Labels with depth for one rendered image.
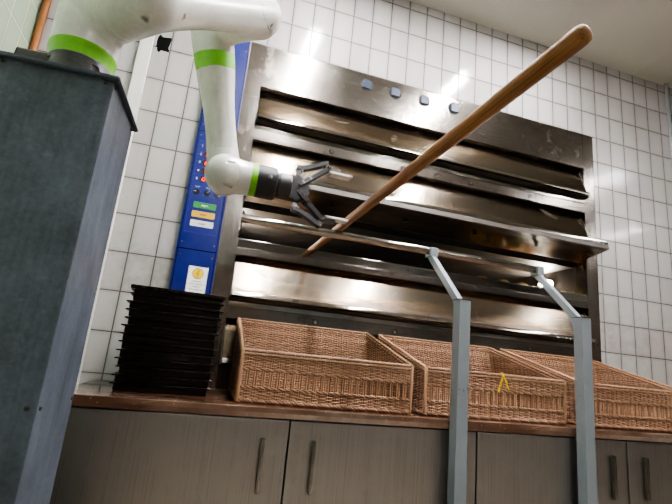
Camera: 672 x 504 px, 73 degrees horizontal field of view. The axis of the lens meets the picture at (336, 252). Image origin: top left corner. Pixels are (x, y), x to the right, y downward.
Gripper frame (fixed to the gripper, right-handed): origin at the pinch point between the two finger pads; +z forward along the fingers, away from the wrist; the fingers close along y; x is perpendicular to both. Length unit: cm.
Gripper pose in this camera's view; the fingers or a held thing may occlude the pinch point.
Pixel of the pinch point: (345, 199)
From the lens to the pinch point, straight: 134.5
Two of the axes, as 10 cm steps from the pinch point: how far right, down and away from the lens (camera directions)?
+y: -1.0, 9.6, -2.5
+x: 2.9, -2.1, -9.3
